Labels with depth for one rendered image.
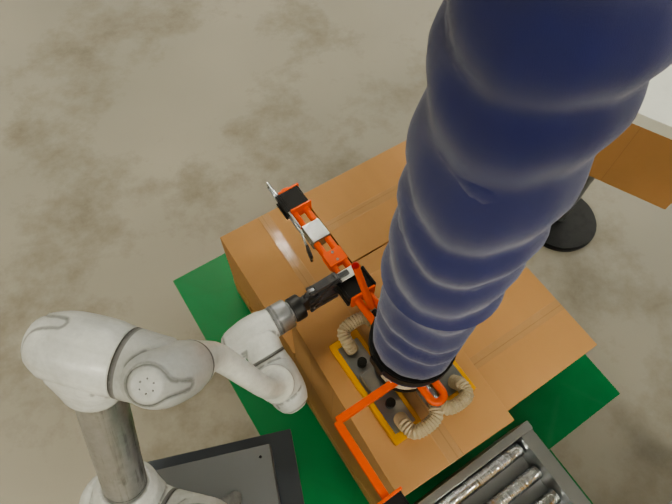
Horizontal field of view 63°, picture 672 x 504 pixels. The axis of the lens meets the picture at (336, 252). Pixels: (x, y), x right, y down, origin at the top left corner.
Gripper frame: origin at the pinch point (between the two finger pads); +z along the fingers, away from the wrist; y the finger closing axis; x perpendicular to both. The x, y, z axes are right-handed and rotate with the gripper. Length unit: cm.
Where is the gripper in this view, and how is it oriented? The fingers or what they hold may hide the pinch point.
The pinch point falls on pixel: (349, 276)
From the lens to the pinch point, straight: 161.4
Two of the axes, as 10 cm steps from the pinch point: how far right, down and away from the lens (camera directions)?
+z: 8.4, -4.8, 2.6
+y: -0.1, 4.6, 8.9
